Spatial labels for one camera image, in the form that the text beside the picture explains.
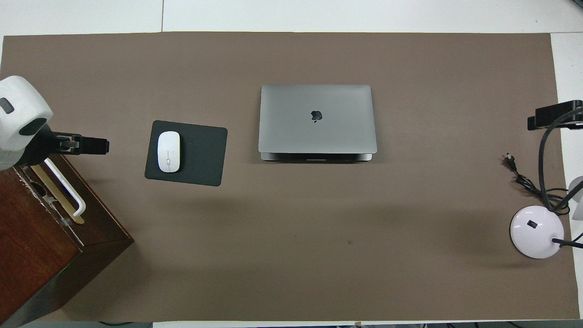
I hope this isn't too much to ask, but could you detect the white computer mouse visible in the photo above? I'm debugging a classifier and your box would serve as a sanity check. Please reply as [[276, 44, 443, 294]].
[[157, 131, 181, 173]]

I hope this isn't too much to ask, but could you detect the brass handle plate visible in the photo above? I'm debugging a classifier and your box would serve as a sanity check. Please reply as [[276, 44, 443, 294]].
[[28, 163, 86, 225]]

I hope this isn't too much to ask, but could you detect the dark wooden box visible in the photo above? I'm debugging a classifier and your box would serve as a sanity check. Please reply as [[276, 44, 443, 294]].
[[0, 153, 134, 328]]

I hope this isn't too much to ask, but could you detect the silver grey laptop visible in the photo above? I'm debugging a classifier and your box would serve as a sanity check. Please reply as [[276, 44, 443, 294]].
[[258, 84, 378, 162]]

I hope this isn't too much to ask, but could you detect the brown table mat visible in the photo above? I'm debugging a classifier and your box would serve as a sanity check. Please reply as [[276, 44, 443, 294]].
[[0, 31, 580, 322]]

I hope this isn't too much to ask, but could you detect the black lamp power cable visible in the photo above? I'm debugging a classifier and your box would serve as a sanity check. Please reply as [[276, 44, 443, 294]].
[[506, 154, 571, 215]]

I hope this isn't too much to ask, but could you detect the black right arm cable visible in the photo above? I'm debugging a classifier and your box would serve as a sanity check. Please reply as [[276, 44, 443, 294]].
[[538, 106, 583, 211]]

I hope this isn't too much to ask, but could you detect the white box handle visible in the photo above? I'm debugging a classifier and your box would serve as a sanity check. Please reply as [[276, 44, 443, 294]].
[[28, 157, 87, 217]]

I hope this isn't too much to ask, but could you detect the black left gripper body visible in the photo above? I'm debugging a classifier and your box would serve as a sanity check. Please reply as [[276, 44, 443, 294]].
[[16, 125, 60, 167]]

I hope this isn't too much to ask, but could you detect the black mouse pad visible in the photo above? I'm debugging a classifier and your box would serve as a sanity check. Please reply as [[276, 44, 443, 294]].
[[144, 120, 228, 187]]

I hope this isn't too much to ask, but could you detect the white desk lamp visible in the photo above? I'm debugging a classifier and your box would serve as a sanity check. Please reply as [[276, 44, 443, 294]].
[[510, 176, 583, 259]]

